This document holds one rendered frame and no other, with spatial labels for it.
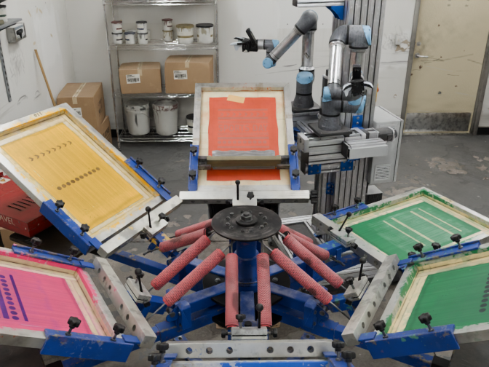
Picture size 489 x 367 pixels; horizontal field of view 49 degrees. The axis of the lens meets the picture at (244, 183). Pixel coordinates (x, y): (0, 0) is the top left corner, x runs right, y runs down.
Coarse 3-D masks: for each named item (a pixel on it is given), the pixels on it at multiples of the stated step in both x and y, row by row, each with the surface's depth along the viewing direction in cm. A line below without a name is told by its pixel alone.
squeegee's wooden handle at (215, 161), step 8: (208, 160) 292; (216, 160) 292; (224, 160) 293; (232, 160) 293; (240, 160) 293; (248, 160) 293; (256, 160) 293; (264, 160) 293; (272, 160) 293; (280, 160) 293
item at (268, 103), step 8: (248, 104) 327; (256, 104) 327; (264, 104) 327; (272, 104) 327; (272, 112) 324; (272, 120) 321; (272, 128) 317; (272, 136) 314; (272, 144) 311; (248, 176) 299; (256, 176) 299; (264, 176) 299; (272, 176) 299
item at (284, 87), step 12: (204, 84) 331; (216, 84) 331; (228, 84) 331; (240, 84) 331; (252, 84) 331; (264, 84) 331; (276, 84) 331; (288, 84) 332; (288, 96) 326; (288, 108) 321; (288, 120) 316; (288, 132) 312; (192, 144) 306
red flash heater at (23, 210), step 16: (0, 176) 318; (0, 192) 296; (16, 192) 296; (0, 208) 280; (16, 208) 280; (32, 208) 280; (0, 224) 279; (16, 224) 271; (32, 224) 269; (48, 224) 279
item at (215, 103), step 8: (216, 104) 327; (224, 104) 327; (232, 104) 327; (240, 104) 327; (216, 112) 324; (216, 120) 320; (208, 128) 317; (216, 128) 317; (208, 136) 314; (216, 136) 314; (208, 144) 311; (216, 144) 311; (208, 152) 308; (208, 176) 299; (216, 176) 299; (224, 176) 299; (232, 176) 299; (240, 176) 299
